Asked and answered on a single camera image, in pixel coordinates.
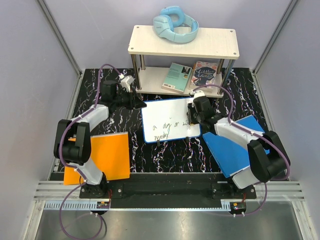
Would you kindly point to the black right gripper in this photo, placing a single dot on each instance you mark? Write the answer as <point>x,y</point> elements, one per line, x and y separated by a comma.
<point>190,109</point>

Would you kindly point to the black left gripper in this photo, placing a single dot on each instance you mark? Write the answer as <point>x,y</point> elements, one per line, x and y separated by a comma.
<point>134,101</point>

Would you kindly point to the blue-framed whiteboard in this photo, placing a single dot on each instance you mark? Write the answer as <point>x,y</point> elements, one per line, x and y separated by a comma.
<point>166,120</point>

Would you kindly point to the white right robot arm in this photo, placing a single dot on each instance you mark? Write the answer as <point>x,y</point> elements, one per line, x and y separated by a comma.
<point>266,154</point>

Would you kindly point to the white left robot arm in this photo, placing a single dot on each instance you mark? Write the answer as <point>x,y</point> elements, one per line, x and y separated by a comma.
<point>73,136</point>

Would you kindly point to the Little Women book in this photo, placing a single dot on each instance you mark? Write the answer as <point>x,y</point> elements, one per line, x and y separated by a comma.
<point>204,73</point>

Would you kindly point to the teal paperback book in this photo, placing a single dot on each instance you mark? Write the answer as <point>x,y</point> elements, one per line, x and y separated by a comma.
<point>177,78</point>

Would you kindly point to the blue folder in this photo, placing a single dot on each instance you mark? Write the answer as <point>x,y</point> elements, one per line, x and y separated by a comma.
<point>229,156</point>

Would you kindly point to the orange folder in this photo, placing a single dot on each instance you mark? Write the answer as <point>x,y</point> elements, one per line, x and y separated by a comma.
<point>110,156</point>

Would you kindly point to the white two-tier shelf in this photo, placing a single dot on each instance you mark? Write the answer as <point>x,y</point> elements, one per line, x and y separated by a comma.
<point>152,56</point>

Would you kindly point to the light blue headphones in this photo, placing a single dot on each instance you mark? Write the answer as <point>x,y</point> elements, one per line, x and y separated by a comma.
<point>172,17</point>

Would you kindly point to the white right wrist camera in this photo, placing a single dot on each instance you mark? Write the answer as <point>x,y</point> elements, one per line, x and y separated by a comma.
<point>197,94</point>

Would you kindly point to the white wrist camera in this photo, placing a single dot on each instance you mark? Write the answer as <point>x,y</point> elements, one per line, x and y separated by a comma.
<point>197,94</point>
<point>126,82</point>

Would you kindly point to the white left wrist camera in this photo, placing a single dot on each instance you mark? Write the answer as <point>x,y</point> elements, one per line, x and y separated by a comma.
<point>126,82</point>

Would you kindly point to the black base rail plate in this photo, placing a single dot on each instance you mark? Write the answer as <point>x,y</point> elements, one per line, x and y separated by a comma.
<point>212,185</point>

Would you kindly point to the aluminium slotted rail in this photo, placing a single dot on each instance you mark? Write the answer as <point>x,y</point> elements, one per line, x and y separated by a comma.
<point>56,196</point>

